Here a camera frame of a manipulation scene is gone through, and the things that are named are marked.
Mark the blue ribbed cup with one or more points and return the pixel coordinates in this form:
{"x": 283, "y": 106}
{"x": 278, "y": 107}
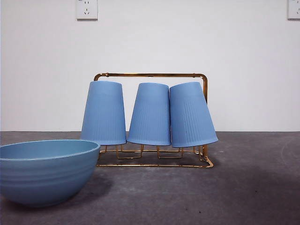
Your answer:
{"x": 103, "y": 112}
{"x": 150, "y": 114}
{"x": 192, "y": 114}

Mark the blue ribbed bowl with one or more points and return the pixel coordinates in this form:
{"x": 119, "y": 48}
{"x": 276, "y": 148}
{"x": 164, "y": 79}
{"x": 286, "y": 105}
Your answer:
{"x": 47, "y": 178}

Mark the white wall socket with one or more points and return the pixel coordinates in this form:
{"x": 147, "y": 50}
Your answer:
{"x": 87, "y": 9}
{"x": 294, "y": 9}

